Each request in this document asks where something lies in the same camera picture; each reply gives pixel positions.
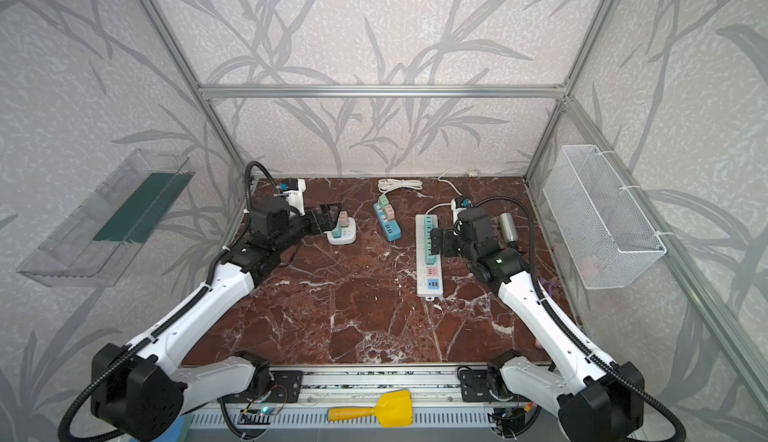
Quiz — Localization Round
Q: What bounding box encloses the pink plug adapter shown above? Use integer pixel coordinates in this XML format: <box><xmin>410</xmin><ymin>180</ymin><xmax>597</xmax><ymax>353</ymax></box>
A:
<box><xmin>384</xmin><ymin>204</ymin><xmax>395</xmax><ymax>220</ymax></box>
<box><xmin>338</xmin><ymin>211</ymin><xmax>349</xmax><ymax>228</ymax></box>

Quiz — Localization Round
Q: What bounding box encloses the white square power strip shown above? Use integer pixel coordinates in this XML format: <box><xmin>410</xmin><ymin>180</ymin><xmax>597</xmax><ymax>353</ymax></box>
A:
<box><xmin>325</xmin><ymin>217</ymin><xmax>357</xmax><ymax>245</ymax></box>

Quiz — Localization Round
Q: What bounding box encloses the white long power strip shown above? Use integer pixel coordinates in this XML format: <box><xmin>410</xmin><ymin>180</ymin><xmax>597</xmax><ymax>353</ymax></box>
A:
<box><xmin>415</xmin><ymin>167</ymin><xmax>481</xmax><ymax>300</ymax></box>

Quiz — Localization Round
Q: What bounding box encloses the blue power strip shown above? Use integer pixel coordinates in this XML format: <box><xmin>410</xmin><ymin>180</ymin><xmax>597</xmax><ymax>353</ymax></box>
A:
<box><xmin>373</xmin><ymin>178</ymin><xmax>423</xmax><ymax>242</ymax></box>

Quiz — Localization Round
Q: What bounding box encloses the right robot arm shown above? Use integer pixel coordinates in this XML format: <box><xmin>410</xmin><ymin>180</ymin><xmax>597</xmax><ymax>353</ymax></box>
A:
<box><xmin>428</xmin><ymin>196</ymin><xmax>687</xmax><ymax>441</ymax></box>

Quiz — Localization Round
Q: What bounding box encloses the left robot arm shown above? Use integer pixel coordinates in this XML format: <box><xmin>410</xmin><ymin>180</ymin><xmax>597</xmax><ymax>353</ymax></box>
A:
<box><xmin>57</xmin><ymin>160</ymin><xmax>343</xmax><ymax>441</ymax></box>

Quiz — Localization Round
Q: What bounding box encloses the silver hair dryer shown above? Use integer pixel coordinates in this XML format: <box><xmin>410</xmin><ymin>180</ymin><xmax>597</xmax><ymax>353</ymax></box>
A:
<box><xmin>498</xmin><ymin>212</ymin><xmax>519</xmax><ymax>245</ymax></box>

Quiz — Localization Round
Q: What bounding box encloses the yellow toy shovel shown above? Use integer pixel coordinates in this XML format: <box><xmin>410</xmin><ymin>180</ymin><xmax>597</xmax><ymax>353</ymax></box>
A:
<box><xmin>327</xmin><ymin>389</ymin><xmax>414</xmax><ymax>428</ymax></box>

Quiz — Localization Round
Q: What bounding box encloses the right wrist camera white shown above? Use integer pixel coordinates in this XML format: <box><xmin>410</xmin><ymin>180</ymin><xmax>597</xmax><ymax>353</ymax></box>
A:
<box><xmin>450</xmin><ymin>194</ymin><xmax>472</xmax><ymax>223</ymax></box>

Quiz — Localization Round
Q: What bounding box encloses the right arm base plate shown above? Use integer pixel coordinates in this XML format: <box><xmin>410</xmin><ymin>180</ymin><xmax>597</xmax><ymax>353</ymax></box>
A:
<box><xmin>456</xmin><ymin>365</ymin><xmax>503</xmax><ymax>403</ymax></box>

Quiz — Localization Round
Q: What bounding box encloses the aluminium frame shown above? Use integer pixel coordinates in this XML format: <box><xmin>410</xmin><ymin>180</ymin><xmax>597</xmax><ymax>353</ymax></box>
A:
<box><xmin>151</xmin><ymin>0</ymin><xmax>767</xmax><ymax>441</ymax></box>

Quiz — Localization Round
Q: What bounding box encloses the white wire basket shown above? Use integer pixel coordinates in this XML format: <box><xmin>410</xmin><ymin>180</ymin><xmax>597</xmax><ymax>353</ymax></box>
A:
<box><xmin>543</xmin><ymin>144</ymin><xmax>666</xmax><ymax>290</ymax></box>

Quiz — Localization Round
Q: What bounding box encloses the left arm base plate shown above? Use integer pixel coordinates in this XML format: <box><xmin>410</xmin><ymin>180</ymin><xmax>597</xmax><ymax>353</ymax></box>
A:
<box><xmin>241</xmin><ymin>370</ymin><xmax>304</xmax><ymax>404</ymax></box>

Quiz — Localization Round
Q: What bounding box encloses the clear plastic wall shelf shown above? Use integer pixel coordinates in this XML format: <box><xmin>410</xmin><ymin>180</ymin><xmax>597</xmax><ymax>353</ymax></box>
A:
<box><xmin>17</xmin><ymin>149</ymin><xmax>194</xmax><ymax>288</ymax></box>

